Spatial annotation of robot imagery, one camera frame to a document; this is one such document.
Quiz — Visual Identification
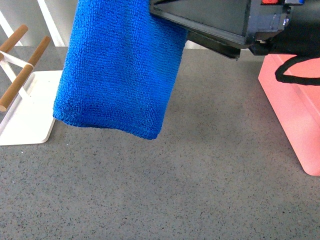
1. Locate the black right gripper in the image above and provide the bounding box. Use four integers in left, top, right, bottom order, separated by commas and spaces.
149, 0, 320, 59

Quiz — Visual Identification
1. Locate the blue microfiber cloth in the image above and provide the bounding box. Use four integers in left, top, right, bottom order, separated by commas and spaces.
53, 0, 187, 140

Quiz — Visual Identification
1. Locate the pink plastic tray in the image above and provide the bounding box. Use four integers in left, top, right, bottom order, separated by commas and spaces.
258, 54, 320, 176

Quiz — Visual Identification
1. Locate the white pleated curtain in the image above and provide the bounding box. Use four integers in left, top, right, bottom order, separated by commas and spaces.
0, 0, 78, 47

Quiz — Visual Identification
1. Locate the right wooden rod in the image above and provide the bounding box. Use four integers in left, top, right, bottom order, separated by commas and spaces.
0, 36, 51, 112

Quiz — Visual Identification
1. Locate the wooden rod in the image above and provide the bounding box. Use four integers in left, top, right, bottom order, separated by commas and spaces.
0, 36, 51, 112
0, 24, 29, 61

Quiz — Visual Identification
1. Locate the white metal rack stand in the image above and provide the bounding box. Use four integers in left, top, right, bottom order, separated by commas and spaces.
0, 51, 63, 147

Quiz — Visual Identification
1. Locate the left wooden rod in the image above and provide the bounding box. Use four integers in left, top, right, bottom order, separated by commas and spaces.
0, 24, 29, 61

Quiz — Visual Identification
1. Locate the black cable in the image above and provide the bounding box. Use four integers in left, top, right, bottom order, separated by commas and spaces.
274, 55, 320, 86

